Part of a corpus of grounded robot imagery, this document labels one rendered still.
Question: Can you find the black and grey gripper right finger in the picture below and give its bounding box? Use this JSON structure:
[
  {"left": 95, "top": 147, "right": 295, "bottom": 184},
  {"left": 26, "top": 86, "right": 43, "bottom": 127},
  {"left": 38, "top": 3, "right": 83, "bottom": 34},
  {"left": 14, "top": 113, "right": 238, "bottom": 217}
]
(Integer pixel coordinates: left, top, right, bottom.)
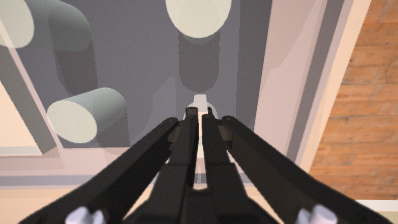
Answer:
[{"left": 200, "top": 94, "right": 393, "bottom": 224}]

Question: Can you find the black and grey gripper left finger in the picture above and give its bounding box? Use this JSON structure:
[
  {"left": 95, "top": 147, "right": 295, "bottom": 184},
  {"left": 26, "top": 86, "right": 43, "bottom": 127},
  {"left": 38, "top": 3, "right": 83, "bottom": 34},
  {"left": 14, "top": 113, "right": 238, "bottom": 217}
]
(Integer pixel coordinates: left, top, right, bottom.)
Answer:
[{"left": 17, "top": 95, "right": 201, "bottom": 224}]

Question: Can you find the pale grey cylinder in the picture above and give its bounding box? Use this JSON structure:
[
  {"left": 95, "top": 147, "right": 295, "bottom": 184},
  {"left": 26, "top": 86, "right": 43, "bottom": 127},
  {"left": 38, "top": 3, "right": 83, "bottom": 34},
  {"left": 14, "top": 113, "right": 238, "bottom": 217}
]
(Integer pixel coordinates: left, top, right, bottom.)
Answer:
[
  {"left": 0, "top": 0, "right": 92, "bottom": 51},
  {"left": 47, "top": 87, "right": 127, "bottom": 143},
  {"left": 165, "top": 0, "right": 232, "bottom": 44},
  {"left": 183, "top": 102, "right": 219, "bottom": 158}
]

